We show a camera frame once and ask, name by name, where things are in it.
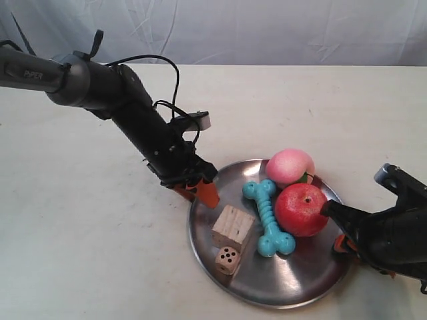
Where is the small wooden die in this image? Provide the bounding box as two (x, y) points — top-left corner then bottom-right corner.
(215, 246), (241, 275)

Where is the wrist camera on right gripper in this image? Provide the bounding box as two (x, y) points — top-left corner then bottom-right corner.
(374, 163), (398, 195)

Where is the white backdrop cloth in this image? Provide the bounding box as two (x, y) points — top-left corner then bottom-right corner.
(1, 1), (426, 66)

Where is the round metal plate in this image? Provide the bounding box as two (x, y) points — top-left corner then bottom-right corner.
(188, 159), (351, 309)

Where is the turquoise rubber bone toy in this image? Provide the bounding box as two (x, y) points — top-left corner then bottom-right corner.
(242, 179), (296, 257)

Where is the pink toy peach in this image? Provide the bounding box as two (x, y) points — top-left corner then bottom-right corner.
(266, 149), (315, 189)

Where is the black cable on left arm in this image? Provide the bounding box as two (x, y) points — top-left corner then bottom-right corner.
(88, 29), (201, 147)

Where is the red toy apple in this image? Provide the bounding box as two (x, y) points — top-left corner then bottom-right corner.
(274, 183), (328, 237)

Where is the light wooden block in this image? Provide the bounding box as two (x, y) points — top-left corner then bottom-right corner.
(211, 205), (255, 253)

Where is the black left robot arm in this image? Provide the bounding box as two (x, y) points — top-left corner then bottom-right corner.
(1, 31), (220, 208)

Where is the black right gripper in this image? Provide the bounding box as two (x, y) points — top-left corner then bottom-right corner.
(320, 167), (426, 280)

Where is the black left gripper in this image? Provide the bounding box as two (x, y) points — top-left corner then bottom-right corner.
(145, 139), (220, 209)

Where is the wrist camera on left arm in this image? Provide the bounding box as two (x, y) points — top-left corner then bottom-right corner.
(170, 111), (211, 133)

